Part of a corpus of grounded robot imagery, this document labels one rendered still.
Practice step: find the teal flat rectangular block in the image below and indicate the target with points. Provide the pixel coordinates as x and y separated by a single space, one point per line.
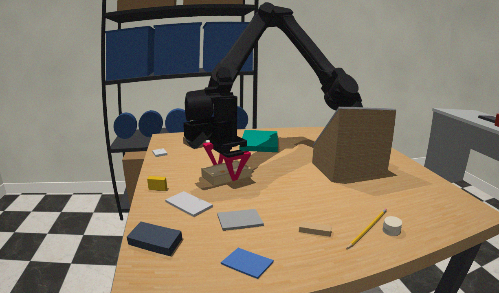
264 141

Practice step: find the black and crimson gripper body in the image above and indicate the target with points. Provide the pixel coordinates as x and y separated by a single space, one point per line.
224 148

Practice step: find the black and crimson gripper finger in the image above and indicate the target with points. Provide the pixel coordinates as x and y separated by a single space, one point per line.
228 160
208 147

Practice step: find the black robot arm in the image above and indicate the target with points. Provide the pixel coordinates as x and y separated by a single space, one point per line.
340 89

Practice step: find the cream short cylinder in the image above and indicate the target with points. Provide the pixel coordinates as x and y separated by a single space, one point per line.
392 223
391 233

